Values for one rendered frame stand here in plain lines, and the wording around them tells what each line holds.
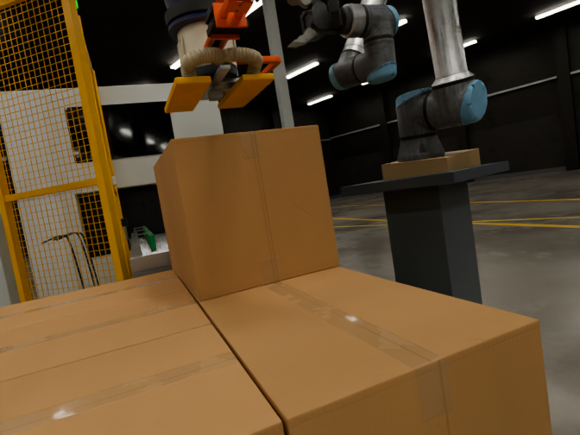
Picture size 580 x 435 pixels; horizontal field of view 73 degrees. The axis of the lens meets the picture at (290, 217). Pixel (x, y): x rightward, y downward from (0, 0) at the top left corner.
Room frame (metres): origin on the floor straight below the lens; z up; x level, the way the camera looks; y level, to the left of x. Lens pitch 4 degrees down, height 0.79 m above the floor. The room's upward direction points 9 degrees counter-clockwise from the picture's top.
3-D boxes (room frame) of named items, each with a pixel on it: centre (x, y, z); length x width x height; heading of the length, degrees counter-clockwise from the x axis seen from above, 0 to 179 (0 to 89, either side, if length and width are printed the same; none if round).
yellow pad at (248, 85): (1.34, 0.09, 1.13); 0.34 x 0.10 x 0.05; 22
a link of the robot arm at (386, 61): (1.24, -0.34, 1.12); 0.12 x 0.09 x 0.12; 38
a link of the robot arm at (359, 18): (1.19, -0.27, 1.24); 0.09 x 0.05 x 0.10; 22
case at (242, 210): (1.30, 0.18, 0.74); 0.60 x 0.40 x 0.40; 23
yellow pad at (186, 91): (1.27, 0.26, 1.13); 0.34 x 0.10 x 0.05; 22
